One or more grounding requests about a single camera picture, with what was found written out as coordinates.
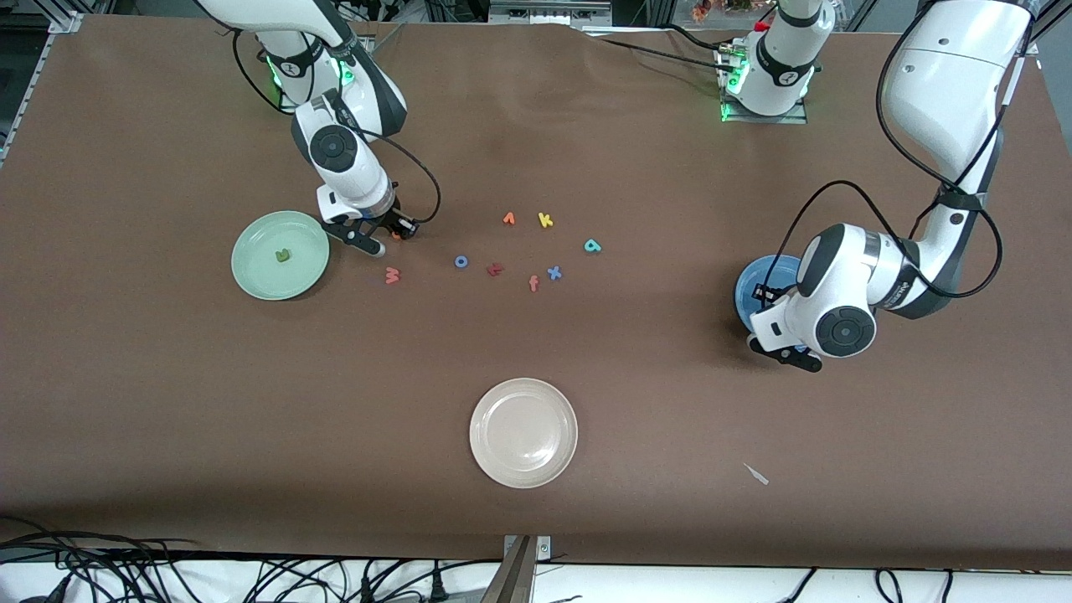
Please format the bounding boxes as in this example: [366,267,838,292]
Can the blue plate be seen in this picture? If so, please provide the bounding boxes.
[734,255,812,353]

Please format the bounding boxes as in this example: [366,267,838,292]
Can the green plate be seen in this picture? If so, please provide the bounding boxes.
[231,210,331,302]

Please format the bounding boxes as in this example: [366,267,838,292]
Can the brown table cover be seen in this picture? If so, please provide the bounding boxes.
[0,15,1072,570]

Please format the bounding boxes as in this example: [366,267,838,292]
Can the beige plate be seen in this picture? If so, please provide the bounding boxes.
[469,378,579,489]

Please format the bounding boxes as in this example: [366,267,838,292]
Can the grey power strip box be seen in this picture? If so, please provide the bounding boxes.
[488,0,614,26]

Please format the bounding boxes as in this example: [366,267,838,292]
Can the orange flowers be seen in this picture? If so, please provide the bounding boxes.
[691,0,755,22]

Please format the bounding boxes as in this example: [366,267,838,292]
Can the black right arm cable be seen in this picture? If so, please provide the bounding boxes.
[232,29,442,224]

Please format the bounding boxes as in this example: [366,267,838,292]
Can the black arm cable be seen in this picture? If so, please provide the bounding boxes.
[783,0,1035,300]
[232,29,442,224]

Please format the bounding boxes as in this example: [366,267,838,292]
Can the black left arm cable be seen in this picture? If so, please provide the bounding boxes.
[783,0,1035,300]

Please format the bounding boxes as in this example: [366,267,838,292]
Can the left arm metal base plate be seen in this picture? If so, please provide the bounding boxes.
[716,42,809,125]

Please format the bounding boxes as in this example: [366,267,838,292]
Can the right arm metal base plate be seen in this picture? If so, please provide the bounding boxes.
[278,35,371,115]

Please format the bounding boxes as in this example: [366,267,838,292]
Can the black base cable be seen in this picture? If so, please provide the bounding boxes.
[582,23,738,76]

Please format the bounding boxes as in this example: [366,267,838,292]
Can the aluminium profile post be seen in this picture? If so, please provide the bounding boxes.
[482,534,554,603]

